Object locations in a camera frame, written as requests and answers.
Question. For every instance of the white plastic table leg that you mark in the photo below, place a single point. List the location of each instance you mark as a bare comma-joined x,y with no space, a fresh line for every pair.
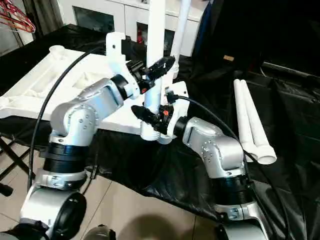
181,35
260,125
246,120
156,30

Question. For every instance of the white plastic table top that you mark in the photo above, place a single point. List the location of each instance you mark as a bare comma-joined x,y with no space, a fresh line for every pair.
60,85

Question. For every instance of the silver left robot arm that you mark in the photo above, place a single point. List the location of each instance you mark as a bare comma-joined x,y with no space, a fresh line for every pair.
80,125

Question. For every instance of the small tan label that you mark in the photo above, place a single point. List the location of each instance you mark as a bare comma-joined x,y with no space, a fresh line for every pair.
228,58

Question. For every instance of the white cabinet with glass doors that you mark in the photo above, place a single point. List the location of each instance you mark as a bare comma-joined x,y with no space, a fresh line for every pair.
110,15

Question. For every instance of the large black screen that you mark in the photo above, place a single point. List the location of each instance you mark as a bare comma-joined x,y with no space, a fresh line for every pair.
275,30

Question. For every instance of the black plastic mat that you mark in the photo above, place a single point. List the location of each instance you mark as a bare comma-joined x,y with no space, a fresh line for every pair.
290,115

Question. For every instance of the red clothes hangers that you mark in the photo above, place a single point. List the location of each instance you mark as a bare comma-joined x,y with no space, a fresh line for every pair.
17,17

